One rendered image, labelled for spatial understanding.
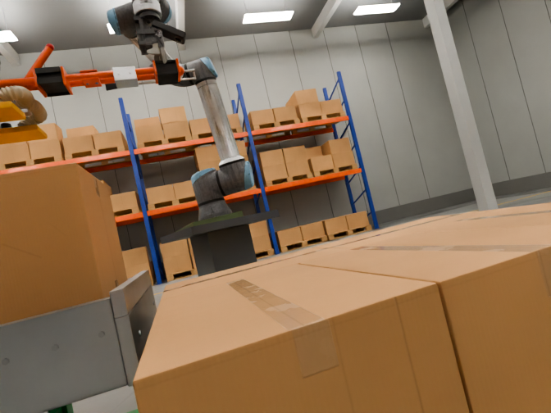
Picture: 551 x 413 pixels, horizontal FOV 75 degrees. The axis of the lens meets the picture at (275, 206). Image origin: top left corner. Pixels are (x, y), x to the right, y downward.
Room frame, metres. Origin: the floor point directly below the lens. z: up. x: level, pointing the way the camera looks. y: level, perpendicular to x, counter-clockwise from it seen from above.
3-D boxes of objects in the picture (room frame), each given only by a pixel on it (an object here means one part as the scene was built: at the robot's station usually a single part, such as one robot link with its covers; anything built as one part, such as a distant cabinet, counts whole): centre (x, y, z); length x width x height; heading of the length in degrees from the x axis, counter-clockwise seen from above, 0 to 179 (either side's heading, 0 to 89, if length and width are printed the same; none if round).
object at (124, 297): (1.13, 0.48, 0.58); 0.70 x 0.03 x 0.06; 16
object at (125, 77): (1.16, 0.39, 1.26); 0.07 x 0.07 x 0.04; 17
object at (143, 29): (1.20, 0.29, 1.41); 0.09 x 0.08 x 0.12; 106
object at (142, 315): (1.13, 0.48, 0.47); 0.70 x 0.03 x 0.15; 16
